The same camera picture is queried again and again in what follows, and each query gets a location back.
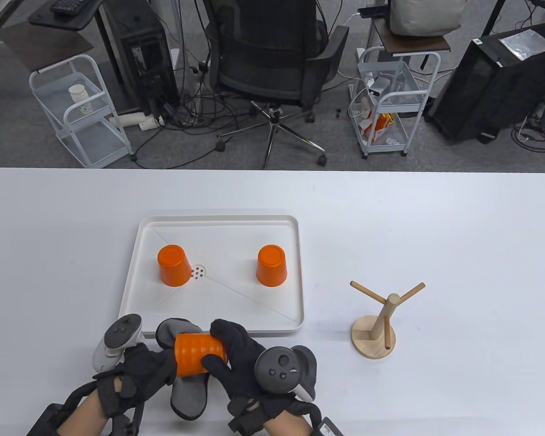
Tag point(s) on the person's right hand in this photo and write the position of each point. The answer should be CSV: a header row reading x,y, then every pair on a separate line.
x,y
240,349

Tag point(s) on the person's left hand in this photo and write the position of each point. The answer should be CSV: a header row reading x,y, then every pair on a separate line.
x,y
141,370

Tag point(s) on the orange cup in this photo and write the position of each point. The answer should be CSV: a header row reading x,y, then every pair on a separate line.
x,y
271,265
195,354
175,268

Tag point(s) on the green grey hand towel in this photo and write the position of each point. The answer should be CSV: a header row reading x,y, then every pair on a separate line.
x,y
188,399

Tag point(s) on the person's right forearm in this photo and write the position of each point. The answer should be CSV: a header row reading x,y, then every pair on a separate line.
x,y
286,429

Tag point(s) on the person's left forearm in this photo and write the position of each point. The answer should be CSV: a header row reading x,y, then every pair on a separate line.
x,y
86,418

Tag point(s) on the wooden cup rack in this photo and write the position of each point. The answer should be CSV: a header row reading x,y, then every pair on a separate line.
x,y
372,340

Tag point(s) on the grey white right controller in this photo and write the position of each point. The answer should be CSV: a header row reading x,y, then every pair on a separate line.
x,y
279,368

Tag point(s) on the grey white controller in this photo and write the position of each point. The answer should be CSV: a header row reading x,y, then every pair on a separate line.
x,y
118,334
279,368

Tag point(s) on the grey white left controller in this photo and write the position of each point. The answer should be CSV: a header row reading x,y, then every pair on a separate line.
x,y
118,334

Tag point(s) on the black left wrist tracker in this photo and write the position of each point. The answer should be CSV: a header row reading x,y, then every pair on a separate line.
x,y
43,422

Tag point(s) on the black wrist tracker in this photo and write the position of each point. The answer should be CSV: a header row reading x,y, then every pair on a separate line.
x,y
329,429
43,422

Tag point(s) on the white plastic tray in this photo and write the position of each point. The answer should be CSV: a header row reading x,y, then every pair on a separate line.
x,y
227,236

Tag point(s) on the black right wrist tracker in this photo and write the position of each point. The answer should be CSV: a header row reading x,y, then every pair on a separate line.
x,y
329,429

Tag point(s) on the white metal cart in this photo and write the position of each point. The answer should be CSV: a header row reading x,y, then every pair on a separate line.
x,y
402,96
97,141

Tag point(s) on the white plastic pipe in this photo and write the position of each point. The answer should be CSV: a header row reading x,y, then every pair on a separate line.
x,y
127,120

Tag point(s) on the orange snack packet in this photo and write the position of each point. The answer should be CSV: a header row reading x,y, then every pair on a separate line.
x,y
381,125

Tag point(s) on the white plastic bottle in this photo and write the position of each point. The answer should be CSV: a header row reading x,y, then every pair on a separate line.
x,y
78,93

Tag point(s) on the black office chair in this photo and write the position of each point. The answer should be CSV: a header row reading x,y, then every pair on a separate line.
x,y
272,63

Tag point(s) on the white power adapter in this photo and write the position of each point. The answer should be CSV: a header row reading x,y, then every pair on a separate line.
x,y
379,85

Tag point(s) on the black computer tower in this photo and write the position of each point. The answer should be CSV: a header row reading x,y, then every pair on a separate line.
x,y
141,45
490,91

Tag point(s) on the brown wooden board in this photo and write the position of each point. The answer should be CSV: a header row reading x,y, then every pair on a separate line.
x,y
45,47
413,44

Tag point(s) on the black desk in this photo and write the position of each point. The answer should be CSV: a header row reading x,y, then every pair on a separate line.
x,y
72,22

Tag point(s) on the black power bank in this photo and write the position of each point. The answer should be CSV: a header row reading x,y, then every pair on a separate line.
x,y
372,11

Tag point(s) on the black keyboard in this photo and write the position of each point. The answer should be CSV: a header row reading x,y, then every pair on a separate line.
x,y
68,5

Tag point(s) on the beige fabric bag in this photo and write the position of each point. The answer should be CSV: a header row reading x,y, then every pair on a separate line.
x,y
422,18

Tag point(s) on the silver foil bag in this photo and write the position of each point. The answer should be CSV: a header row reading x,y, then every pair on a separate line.
x,y
527,44

